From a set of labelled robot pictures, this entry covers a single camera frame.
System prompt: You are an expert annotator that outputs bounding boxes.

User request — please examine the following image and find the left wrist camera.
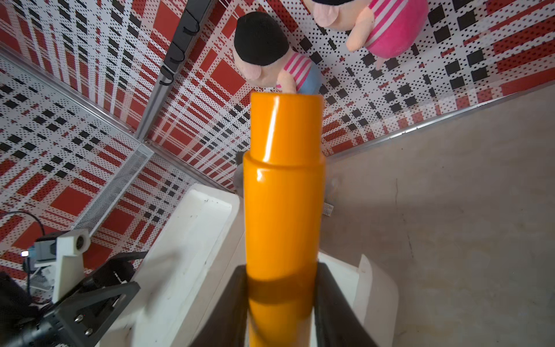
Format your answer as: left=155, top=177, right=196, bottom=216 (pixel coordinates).
left=21, top=228, right=91, bottom=304

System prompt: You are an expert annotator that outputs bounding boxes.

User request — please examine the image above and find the boy doll pink shirt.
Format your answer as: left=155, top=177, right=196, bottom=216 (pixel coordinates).
left=304, top=0, right=429, bottom=62

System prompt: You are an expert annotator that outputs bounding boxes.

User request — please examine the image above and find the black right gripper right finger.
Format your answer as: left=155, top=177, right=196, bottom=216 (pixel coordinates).
left=314, top=263, right=378, bottom=347

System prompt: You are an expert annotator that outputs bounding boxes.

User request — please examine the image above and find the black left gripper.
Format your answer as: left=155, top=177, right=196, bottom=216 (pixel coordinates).
left=1, top=252, right=147, bottom=346

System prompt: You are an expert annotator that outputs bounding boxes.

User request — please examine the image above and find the white three-drawer cabinet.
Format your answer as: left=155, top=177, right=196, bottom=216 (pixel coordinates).
left=99, top=184, right=245, bottom=346

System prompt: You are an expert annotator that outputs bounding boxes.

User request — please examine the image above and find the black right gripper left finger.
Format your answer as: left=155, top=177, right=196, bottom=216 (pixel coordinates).
left=189, top=265, right=248, bottom=347

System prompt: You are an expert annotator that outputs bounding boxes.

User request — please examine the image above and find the boy doll striped shirt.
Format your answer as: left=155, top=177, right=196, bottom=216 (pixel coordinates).
left=233, top=12, right=322, bottom=95

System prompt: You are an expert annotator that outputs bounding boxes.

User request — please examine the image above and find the white drawer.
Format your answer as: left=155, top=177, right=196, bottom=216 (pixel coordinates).
left=309, top=252, right=399, bottom=346

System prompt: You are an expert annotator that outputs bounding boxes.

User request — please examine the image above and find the grey plush toy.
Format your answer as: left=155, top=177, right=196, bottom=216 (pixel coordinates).
left=233, top=152, right=334, bottom=216

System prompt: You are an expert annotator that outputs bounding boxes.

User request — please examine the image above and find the black hook rail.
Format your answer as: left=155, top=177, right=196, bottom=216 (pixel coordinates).
left=158, top=0, right=215, bottom=86

